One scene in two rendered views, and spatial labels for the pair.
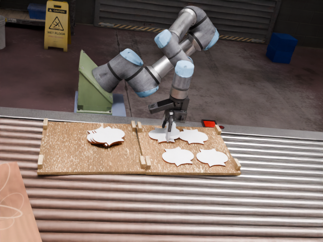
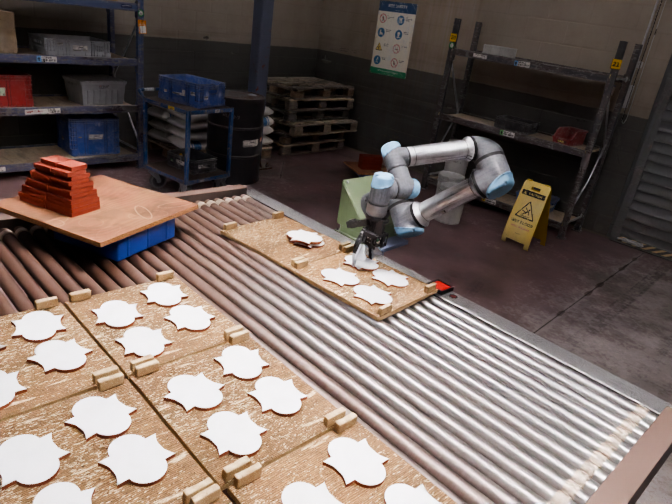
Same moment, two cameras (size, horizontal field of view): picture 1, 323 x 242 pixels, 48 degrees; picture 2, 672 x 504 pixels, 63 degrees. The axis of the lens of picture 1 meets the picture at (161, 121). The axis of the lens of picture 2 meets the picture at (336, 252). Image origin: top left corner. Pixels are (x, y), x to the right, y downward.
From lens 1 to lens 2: 155 cm
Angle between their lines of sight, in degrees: 49
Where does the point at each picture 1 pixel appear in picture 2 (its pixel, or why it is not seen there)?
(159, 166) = (308, 272)
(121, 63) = not seen: hidden behind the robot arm
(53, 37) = (516, 227)
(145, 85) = (400, 220)
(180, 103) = (375, 224)
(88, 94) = (346, 213)
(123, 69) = not seen: hidden behind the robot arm
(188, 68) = (378, 178)
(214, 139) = (411, 291)
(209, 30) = (492, 169)
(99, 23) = (620, 237)
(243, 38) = not seen: outside the picture
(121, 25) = (656, 249)
